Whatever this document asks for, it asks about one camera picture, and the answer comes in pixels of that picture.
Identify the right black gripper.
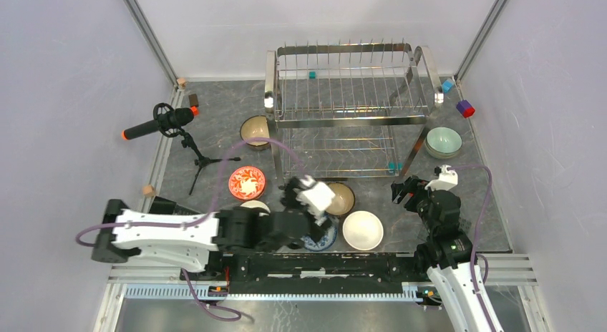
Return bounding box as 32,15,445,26
389,174,436,233

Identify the red floral bowl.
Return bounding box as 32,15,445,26
228,166,266,201

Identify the black patterned bowl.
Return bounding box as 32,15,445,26
326,182,356,217

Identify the blue white patterned bowl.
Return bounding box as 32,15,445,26
301,216,338,252

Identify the light green ribbed bowl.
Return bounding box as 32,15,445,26
425,127,463,159

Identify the orange bowl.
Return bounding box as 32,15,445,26
342,210,384,251

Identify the brown beige bowl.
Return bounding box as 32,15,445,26
240,115,271,151

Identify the steel dish rack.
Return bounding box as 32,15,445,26
263,41,445,183

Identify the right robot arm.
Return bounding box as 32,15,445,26
391,170,502,331

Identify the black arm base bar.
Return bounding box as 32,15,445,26
179,251,456,294

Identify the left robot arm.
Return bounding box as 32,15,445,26
91,176,333,280

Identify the teal block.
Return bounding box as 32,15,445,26
388,162,403,174

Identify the purple red block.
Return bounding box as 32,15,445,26
456,99,475,118

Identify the blue block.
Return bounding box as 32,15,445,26
442,78,455,94

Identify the brown block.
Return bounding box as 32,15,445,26
188,94,199,107

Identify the black microphone on tripod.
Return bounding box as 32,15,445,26
121,102,221,195

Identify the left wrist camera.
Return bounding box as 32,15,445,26
295,175,336,218

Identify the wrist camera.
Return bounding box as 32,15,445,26
424,165,459,191
295,175,336,218

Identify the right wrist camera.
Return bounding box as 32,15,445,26
424,165,459,191

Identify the wooden cube left rail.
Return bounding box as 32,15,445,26
142,185,157,198

